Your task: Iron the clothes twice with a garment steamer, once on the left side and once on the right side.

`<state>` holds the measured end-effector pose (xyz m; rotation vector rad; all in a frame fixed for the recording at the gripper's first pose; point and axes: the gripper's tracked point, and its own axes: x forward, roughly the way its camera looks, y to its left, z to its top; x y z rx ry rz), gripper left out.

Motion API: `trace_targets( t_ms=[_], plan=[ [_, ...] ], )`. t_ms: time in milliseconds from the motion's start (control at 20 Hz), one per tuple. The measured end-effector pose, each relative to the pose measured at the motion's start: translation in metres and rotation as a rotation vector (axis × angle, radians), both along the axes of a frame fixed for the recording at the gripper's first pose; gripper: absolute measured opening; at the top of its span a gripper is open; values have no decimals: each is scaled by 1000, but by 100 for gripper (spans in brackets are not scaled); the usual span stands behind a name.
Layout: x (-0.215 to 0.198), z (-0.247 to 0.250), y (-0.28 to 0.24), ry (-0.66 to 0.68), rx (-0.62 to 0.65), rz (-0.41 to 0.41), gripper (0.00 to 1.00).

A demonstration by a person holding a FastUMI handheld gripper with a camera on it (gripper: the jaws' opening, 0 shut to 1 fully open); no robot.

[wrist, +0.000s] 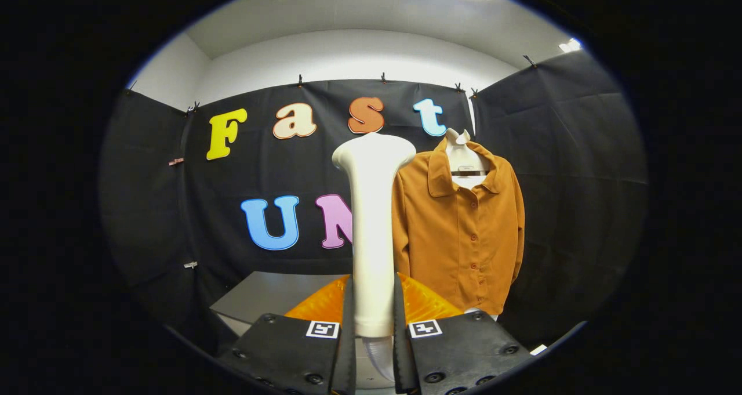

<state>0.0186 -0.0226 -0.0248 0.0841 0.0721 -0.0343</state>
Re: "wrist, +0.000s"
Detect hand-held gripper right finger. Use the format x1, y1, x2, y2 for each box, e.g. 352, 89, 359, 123
393, 273, 535, 395

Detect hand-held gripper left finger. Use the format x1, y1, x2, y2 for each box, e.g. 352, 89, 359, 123
219, 273, 356, 395

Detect white garment steamer head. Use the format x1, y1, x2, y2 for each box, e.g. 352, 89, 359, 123
332, 132, 417, 339

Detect orange button shirt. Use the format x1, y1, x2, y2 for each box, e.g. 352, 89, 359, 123
392, 137, 526, 316

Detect white clothes hanger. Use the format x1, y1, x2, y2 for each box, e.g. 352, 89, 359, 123
445, 128, 490, 190

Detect grey cabinet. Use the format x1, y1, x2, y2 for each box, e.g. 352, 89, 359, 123
210, 270, 395, 391

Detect row of black cloth clips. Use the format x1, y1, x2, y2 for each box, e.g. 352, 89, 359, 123
129, 55, 537, 114

